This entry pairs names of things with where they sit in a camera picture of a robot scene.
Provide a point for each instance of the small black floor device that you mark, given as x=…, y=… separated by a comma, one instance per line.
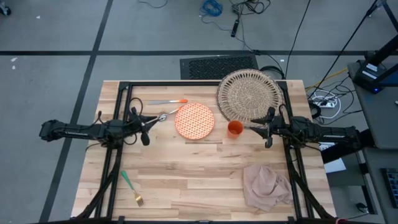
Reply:
x=362, y=207

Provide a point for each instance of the round woven straw placemat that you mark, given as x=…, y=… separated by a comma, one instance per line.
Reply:
x=248, y=93

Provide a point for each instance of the white printed label sheet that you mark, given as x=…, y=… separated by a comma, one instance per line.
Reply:
x=324, y=147

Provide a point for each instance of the black chair caster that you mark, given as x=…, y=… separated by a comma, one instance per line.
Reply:
x=4, y=10

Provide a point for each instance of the black slanted pole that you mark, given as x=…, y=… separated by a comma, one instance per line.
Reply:
x=345, y=46

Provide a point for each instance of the red clamp knob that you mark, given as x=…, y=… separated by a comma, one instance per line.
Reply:
x=342, y=221

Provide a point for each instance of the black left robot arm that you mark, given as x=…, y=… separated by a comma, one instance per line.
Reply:
x=77, y=132

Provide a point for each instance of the black keyboard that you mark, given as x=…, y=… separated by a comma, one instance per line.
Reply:
x=391, y=186

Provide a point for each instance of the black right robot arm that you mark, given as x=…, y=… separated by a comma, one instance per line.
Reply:
x=326, y=133

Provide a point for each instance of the orange plastic cup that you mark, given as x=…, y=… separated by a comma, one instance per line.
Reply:
x=235, y=130

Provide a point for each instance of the beige cloth napkin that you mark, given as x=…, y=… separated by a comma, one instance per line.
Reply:
x=267, y=189

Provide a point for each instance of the orange patterned plate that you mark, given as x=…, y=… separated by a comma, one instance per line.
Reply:
x=194, y=121

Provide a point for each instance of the black desk leg beam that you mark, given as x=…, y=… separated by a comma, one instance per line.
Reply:
x=345, y=147

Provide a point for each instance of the dark grey desk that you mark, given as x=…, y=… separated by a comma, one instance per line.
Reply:
x=377, y=186

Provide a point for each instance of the black aluminium table frame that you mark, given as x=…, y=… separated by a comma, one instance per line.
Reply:
x=202, y=83

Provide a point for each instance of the black box white labels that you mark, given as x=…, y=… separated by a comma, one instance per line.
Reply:
x=370, y=74

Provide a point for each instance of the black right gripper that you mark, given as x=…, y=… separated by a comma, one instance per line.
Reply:
x=276, y=127

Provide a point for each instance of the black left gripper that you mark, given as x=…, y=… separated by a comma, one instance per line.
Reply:
x=136, y=124

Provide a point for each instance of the grey side desk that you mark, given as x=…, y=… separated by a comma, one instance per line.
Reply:
x=379, y=118

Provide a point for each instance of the white paper sheet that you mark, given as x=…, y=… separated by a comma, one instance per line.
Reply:
x=335, y=165

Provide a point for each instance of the black perforated floor mat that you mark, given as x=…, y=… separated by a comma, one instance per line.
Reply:
x=211, y=67

